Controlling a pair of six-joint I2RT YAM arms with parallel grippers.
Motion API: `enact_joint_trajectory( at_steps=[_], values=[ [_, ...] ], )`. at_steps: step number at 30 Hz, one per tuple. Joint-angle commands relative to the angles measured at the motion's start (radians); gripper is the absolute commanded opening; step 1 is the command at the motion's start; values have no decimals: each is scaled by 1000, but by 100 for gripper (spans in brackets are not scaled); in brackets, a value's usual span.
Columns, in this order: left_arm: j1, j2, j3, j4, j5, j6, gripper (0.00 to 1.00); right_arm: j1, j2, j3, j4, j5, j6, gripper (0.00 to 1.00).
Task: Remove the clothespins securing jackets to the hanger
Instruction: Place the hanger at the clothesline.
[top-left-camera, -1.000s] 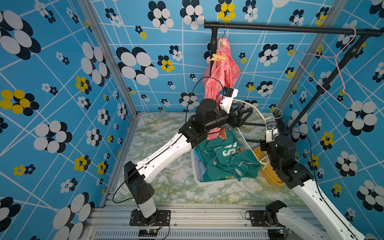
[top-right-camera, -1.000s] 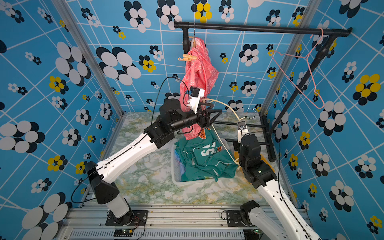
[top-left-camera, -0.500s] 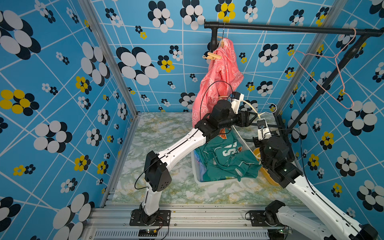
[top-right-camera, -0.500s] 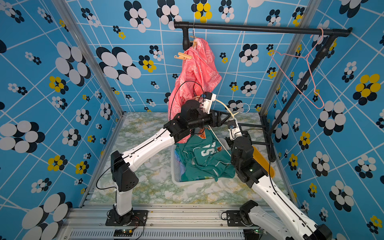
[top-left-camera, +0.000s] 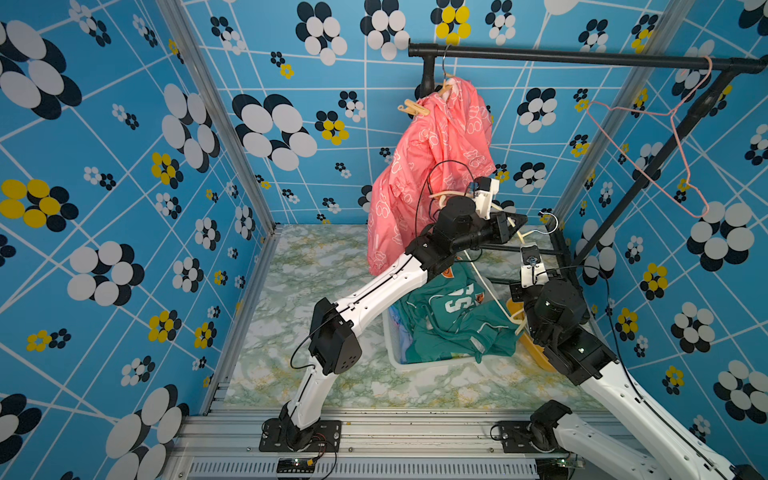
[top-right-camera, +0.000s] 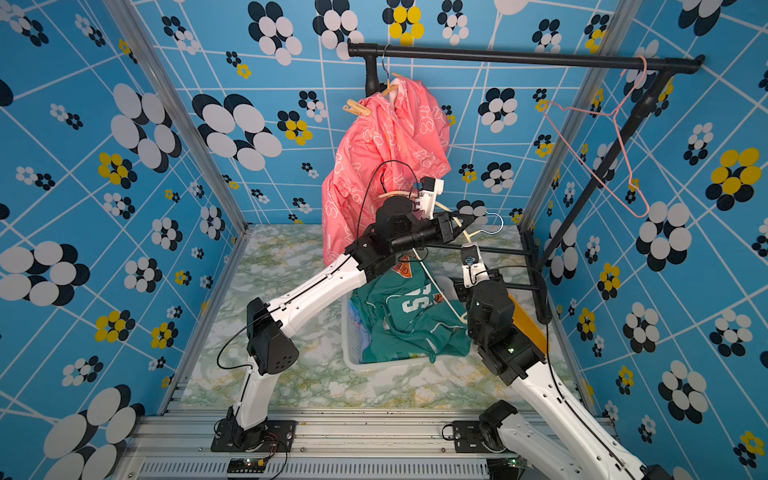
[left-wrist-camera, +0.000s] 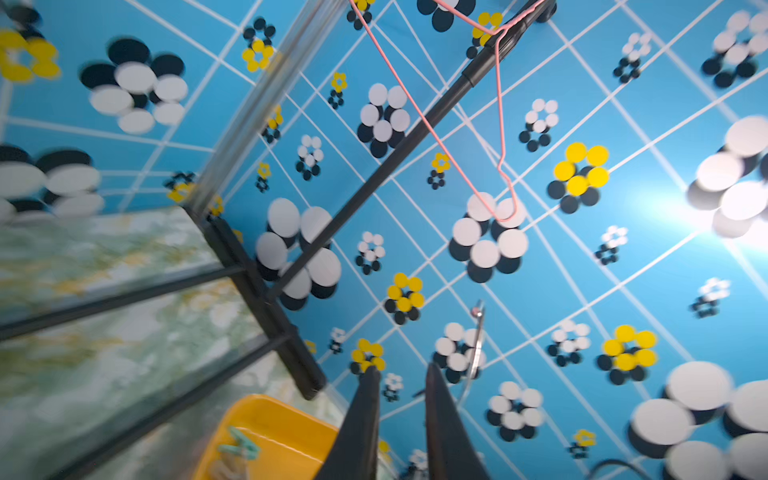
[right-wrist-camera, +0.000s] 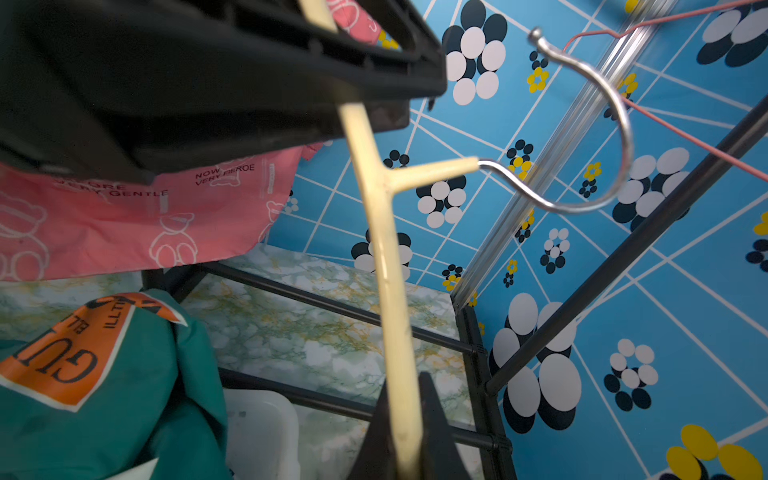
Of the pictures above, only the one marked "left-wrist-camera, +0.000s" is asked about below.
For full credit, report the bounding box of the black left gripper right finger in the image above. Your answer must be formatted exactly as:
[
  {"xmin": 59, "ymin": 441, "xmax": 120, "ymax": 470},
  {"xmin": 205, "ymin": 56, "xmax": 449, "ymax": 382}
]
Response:
[{"xmin": 425, "ymin": 363, "xmax": 489, "ymax": 480}]

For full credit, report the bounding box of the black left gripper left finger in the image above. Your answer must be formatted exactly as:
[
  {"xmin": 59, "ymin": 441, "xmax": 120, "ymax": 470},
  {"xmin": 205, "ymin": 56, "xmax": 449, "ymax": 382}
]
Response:
[{"xmin": 315, "ymin": 367, "xmax": 381, "ymax": 480}]

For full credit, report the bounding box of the mint green clothespin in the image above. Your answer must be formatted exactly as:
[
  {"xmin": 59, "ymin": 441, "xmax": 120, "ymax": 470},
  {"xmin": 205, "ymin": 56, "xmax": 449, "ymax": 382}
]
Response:
[{"xmin": 217, "ymin": 426, "xmax": 260, "ymax": 461}]

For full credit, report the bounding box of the pink clothes hanger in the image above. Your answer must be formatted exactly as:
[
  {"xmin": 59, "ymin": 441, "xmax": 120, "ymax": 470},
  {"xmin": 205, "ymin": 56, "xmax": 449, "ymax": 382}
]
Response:
[{"xmin": 347, "ymin": 0, "xmax": 550, "ymax": 223}]

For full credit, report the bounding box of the white hanger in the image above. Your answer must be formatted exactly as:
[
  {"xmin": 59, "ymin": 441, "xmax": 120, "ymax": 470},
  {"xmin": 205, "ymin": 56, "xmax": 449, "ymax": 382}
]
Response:
[{"xmin": 456, "ymin": 299, "xmax": 486, "ymax": 409}]

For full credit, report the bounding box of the yellow plastic tray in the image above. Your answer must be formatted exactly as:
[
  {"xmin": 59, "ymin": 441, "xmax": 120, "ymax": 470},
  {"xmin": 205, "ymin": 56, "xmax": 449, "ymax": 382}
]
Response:
[{"xmin": 193, "ymin": 395, "xmax": 338, "ymax": 479}]

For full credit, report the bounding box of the black clothes rack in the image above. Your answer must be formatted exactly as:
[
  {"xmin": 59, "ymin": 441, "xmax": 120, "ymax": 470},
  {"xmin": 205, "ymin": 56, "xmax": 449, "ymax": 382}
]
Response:
[{"xmin": 1, "ymin": 1, "xmax": 557, "ymax": 479}]

